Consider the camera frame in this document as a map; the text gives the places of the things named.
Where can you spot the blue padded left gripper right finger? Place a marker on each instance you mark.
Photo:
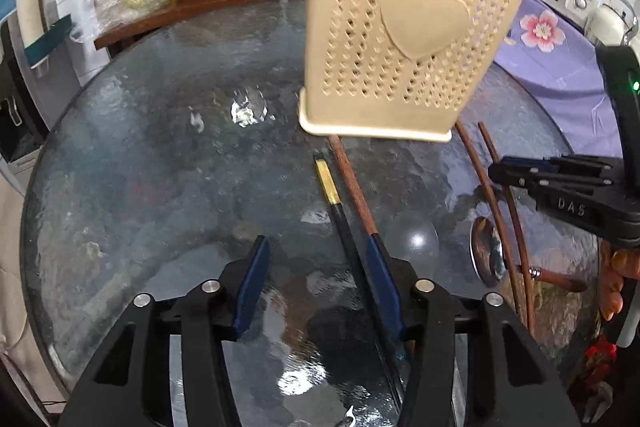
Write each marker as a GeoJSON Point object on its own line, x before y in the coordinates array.
{"type": "Point", "coordinates": [510, 381]}

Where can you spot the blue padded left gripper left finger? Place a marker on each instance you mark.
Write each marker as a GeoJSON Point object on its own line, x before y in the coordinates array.
{"type": "Point", "coordinates": [127, 381]}

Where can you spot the small metal spoon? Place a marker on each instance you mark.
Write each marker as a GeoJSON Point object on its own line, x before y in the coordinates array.
{"type": "Point", "coordinates": [486, 252]}

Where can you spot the black gold-tipped chopstick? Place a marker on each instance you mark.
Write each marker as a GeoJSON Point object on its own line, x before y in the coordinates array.
{"type": "Point", "coordinates": [385, 350]}

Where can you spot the translucent plastic spoon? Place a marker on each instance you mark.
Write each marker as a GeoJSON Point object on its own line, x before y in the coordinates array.
{"type": "Point", "coordinates": [412, 236]}

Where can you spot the person's hand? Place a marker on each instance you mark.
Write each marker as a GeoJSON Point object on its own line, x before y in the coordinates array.
{"type": "Point", "coordinates": [617, 264]}

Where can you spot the beige hanging cloth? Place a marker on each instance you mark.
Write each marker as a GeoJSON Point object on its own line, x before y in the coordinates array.
{"type": "Point", "coordinates": [16, 335]}

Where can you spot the purple floral cloth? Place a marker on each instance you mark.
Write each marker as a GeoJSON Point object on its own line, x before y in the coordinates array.
{"type": "Point", "coordinates": [556, 64]}

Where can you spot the white electric kettle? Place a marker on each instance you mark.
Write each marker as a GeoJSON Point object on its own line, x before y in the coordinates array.
{"type": "Point", "coordinates": [607, 27]}

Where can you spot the round glass table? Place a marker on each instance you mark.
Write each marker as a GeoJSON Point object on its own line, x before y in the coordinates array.
{"type": "Point", "coordinates": [187, 146]}

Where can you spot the beige perforated utensil holder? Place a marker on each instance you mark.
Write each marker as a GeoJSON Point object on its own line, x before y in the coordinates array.
{"type": "Point", "coordinates": [397, 69]}

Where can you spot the grey water dispenser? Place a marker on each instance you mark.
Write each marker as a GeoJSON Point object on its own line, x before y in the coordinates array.
{"type": "Point", "coordinates": [23, 130]}

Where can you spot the paper cup holder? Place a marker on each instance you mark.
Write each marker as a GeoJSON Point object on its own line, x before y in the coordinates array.
{"type": "Point", "coordinates": [39, 37]}

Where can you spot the dark wooden counter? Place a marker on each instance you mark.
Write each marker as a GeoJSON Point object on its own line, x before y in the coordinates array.
{"type": "Point", "coordinates": [123, 36]}

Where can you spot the clear plastic bag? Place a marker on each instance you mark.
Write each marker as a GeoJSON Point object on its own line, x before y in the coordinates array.
{"type": "Point", "coordinates": [97, 17]}

